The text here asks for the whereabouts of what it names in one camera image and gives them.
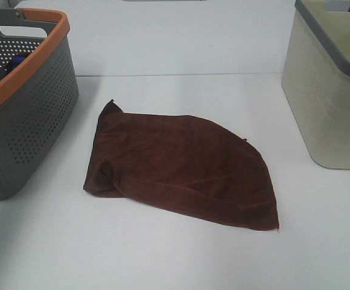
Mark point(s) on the beige basket with grey rim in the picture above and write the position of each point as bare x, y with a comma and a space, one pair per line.
316, 79

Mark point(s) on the blue cloth in basket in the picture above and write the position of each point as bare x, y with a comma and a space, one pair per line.
12, 64

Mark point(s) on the grey basket with orange rim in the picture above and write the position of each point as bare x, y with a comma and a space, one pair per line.
37, 97

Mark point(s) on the brown towel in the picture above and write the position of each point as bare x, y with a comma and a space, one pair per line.
185, 164

